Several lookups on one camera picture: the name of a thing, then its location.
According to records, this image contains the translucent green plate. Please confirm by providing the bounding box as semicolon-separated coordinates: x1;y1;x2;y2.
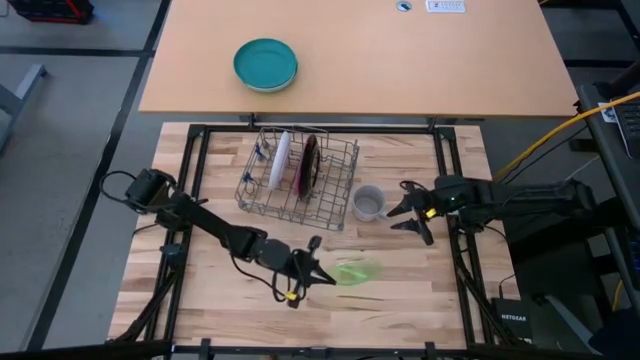
333;256;385;287

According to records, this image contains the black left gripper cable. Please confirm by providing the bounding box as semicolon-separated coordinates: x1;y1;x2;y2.
228;253;299;304

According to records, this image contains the red and black crate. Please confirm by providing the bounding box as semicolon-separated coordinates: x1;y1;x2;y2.
5;0;95;25

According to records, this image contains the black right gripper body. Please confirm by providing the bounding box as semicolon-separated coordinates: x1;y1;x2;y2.
399;179;454;246

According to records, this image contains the dark patterned round plate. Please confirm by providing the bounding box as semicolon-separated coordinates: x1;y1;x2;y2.
298;133;322;197

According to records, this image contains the white power strip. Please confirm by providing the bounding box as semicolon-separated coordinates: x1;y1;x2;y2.
425;0;467;14

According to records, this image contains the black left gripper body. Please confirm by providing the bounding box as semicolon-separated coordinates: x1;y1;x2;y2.
252;235;326;309

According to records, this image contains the grey wire dish rack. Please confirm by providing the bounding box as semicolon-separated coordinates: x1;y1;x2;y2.
233;125;361;232

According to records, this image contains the grey mug with white print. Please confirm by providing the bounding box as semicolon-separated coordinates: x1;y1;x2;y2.
351;183;389;223

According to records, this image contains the long yellow cable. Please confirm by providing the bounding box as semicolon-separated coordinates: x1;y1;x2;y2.
492;90;640;182

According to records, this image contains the light wooden desk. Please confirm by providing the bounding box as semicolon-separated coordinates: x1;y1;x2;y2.
138;0;580;119

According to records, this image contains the black Netgear network switch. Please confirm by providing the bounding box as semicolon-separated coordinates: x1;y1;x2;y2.
491;297;535;344

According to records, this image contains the teal round plate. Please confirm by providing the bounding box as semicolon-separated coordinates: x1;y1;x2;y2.
232;38;300;94

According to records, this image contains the pink round plate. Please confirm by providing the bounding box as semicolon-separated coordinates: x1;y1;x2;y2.
292;164;307;197

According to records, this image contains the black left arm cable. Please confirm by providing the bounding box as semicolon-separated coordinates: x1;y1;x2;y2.
98;170;139;207

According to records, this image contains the grey metal table leg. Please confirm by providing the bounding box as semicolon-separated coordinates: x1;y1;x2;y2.
0;63;49;151

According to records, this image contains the black aluminium table frame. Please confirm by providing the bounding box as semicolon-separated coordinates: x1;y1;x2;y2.
107;123;531;360

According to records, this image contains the white round plate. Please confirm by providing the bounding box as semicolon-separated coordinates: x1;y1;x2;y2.
267;130;292;191

